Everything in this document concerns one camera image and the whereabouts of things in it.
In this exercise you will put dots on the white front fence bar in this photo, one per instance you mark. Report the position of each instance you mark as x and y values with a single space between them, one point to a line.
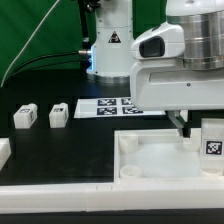
120 196

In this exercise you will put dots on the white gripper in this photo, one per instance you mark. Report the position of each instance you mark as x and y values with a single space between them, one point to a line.
159 81

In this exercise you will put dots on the green backdrop curtain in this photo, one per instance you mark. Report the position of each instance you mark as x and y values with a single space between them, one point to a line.
31 28

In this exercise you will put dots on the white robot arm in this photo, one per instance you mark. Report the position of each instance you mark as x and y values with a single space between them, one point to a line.
110 56

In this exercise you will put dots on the white square table top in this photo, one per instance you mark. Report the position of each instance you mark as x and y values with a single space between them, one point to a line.
161 154

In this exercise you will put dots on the white left fence block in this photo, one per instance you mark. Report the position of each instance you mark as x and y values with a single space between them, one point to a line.
5 151

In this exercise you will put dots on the sheet with four markers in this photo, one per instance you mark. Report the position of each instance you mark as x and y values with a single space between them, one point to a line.
109 107

